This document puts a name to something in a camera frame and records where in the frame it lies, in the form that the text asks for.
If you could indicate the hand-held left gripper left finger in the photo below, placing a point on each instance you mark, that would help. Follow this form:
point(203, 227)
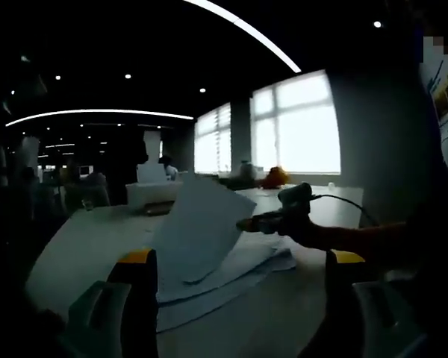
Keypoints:
point(97, 320)

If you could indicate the white kettle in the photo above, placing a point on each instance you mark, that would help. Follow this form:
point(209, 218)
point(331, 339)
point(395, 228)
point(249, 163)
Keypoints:
point(248, 169)

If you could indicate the white table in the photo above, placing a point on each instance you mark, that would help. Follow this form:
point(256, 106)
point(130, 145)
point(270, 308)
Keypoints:
point(97, 238)

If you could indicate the long ceiling light strip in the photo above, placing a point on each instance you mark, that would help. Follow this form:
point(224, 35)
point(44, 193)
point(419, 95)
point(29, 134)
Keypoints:
point(97, 112)
point(254, 33)

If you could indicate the large bright window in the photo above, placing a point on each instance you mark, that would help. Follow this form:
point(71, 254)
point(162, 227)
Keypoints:
point(302, 127)

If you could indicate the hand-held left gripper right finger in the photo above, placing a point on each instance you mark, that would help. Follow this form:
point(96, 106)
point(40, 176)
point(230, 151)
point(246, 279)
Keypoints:
point(373, 320)

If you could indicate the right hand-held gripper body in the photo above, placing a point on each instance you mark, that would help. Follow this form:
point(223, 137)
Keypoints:
point(295, 197)

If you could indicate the single white paper sheet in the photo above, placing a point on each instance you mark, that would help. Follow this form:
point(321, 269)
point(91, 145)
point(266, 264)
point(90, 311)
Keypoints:
point(201, 231)

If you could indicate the stack of white printing papers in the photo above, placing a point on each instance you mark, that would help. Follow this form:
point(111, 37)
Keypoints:
point(246, 268)

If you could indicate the narrow bright window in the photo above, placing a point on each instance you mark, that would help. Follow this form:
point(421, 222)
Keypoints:
point(213, 141)

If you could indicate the clear glass cup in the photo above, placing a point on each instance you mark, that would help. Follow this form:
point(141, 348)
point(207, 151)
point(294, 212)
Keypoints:
point(87, 204)

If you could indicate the white printer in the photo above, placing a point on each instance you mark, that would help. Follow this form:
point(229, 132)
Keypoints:
point(153, 192)

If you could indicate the orange plush toy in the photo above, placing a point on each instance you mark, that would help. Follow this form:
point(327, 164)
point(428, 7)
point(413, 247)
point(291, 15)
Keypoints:
point(276, 178)

